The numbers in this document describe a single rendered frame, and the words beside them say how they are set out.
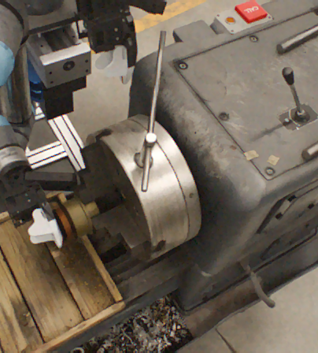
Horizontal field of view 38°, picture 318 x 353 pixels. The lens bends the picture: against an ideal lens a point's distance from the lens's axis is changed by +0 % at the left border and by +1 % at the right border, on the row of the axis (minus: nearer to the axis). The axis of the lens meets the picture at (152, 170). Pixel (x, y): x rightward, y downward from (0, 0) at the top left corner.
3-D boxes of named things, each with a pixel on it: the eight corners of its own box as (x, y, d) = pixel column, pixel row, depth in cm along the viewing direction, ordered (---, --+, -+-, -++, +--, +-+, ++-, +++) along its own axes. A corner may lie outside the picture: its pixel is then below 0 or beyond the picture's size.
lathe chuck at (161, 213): (111, 159, 127) (125, 91, 99) (170, 259, 117) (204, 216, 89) (81, 172, 123) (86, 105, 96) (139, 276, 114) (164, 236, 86)
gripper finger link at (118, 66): (102, 91, 89) (96, 46, 83) (129, 81, 91) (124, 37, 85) (110, 98, 87) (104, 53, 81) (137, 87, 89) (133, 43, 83)
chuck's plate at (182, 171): (122, 154, 128) (139, 86, 100) (182, 253, 118) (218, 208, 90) (111, 159, 127) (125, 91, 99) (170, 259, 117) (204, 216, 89)
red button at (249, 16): (251, 5, 120) (253, -2, 118) (265, 20, 117) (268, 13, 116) (232, 12, 118) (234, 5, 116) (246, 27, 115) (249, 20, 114)
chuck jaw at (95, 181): (119, 178, 107) (105, 131, 102) (128, 184, 102) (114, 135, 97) (75, 198, 103) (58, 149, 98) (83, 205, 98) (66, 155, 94)
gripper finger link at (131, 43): (118, 61, 88) (113, 16, 82) (127, 58, 88) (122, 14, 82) (131, 72, 85) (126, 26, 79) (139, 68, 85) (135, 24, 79)
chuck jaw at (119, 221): (134, 196, 102) (164, 236, 96) (134, 209, 106) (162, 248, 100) (90, 217, 98) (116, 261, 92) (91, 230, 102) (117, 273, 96)
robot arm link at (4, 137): (9, 128, 117) (4, 106, 110) (27, 161, 112) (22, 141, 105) (-22, 139, 114) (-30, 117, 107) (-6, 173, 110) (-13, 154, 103)
